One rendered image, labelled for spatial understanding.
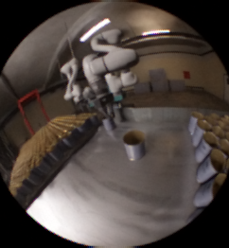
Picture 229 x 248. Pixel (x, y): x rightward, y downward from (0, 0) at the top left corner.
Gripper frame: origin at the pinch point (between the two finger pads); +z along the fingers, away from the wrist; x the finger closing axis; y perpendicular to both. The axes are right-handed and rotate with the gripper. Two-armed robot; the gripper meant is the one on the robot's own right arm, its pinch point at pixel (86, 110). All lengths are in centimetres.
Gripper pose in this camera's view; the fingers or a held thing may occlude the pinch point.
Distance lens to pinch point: 105.3
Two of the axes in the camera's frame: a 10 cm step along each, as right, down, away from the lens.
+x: -8.6, 0.2, 5.1
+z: 3.0, 8.3, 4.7
